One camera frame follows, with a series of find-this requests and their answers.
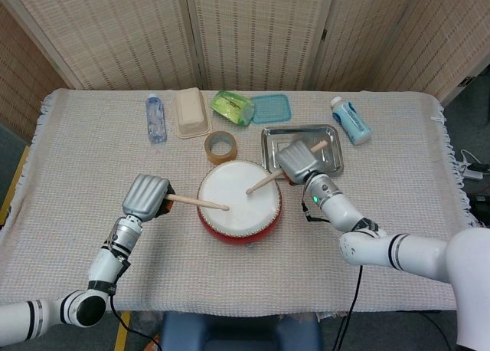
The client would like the white and blue bottle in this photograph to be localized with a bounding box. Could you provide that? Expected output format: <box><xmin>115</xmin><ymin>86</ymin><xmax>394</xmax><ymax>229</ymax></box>
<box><xmin>330</xmin><ymin>96</ymin><xmax>373</xmax><ymax>146</ymax></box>

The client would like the stainless steel tray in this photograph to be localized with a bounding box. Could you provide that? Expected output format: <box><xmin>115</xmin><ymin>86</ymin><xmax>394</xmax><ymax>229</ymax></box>
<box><xmin>260</xmin><ymin>123</ymin><xmax>345</xmax><ymax>176</ymax></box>

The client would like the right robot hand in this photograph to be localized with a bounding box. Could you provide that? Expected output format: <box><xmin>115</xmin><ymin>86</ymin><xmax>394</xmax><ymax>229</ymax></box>
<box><xmin>276</xmin><ymin>141</ymin><xmax>321</xmax><ymax>186</ymax></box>

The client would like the woven folding screen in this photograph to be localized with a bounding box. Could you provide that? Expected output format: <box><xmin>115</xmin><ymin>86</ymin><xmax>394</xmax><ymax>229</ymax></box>
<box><xmin>0</xmin><ymin>0</ymin><xmax>490</xmax><ymax>141</ymax></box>

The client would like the clear plastic water bottle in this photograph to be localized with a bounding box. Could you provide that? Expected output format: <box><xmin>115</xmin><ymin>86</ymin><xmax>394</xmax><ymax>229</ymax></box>
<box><xmin>144</xmin><ymin>93</ymin><xmax>168</xmax><ymax>144</ymax></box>

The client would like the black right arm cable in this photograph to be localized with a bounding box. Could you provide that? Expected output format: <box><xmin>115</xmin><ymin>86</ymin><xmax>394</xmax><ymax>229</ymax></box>
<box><xmin>301</xmin><ymin>199</ymin><xmax>364</xmax><ymax>351</ymax></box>

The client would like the wooden drumstick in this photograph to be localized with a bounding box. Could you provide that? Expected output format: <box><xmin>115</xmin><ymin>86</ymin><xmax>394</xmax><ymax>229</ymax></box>
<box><xmin>245</xmin><ymin>139</ymin><xmax>329</xmax><ymax>195</ymax></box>
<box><xmin>167</xmin><ymin>193</ymin><xmax>231</xmax><ymax>212</ymax></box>

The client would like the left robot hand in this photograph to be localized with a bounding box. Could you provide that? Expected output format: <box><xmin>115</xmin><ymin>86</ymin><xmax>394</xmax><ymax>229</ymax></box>
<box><xmin>121</xmin><ymin>173</ymin><xmax>172</xmax><ymax>222</ymax></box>

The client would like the beige woven tablecloth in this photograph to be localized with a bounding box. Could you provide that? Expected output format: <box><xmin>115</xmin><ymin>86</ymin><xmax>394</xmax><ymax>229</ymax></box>
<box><xmin>0</xmin><ymin>87</ymin><xmax>479</xmax><ymax>313</ymax></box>

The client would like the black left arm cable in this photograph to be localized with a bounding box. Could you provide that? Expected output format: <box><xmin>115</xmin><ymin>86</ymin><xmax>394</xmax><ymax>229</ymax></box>
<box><xmin>109</xmin><ymin>285</ymin><xmax>162</xmax><ymax>344</ymax></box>

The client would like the green wet wipes pack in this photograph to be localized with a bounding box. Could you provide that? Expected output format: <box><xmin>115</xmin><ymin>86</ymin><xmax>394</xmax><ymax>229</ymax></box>
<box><xmin>210</xmin><ymin>90</ymin><xmax>256</xmax><ymax>126</ymax></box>

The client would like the red drum with white skin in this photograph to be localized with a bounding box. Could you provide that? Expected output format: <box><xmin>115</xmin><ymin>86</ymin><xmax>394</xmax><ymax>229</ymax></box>
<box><xmin>196</xmin><ymin>159</ymin><xmax>283</xmax><ymax>248</ymax></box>

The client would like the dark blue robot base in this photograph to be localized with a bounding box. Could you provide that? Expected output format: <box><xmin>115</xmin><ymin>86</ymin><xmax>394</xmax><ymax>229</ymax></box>
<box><xmin>158</xmin><ymin>310</ymin><xmax>323</xmax><ymax>351</ymax></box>

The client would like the black box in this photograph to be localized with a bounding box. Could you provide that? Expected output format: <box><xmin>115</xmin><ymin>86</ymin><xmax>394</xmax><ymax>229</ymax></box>
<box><xmin>472</xmin><ymin>192</ymin><xmax>490</xmax><ymax>228</ymax></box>

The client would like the beige takeaway box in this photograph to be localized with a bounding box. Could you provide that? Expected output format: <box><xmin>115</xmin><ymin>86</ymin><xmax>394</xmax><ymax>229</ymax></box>
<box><xmin>173</xmin><ymin>87</ymin><xmax>213</xmax><ymax>139</ymax></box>

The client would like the brown packing tape roll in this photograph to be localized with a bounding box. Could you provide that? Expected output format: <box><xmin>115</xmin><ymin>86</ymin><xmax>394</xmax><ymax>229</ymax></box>
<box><xmin>204</xmin><ymin>130</ymin><xmax>238</xmax><ymax>165</ymax></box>

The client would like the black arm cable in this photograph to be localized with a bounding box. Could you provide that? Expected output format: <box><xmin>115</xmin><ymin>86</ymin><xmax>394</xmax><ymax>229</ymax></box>
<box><xmin>301</xmin><ymin>199</ymin><xmax>364</xmax><ymax>351</ymax></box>
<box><xmin>109</xmin><ymin>285</ymin><xmax>162</xmax><ymax>344</ymax></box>

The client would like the teal plastic container lid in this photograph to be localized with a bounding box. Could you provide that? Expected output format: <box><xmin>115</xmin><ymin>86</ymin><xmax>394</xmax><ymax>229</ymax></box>
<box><xmin>250</xmin><ymin>93</ymin><xmax>292</xmax><ymax>125</ymax></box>

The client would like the white power strip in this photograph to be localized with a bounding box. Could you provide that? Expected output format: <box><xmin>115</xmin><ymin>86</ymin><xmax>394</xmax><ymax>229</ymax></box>
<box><xmin>459</xmin><ymin>149</ymin><xmax>490</xmax><ymax>180</ymax></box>

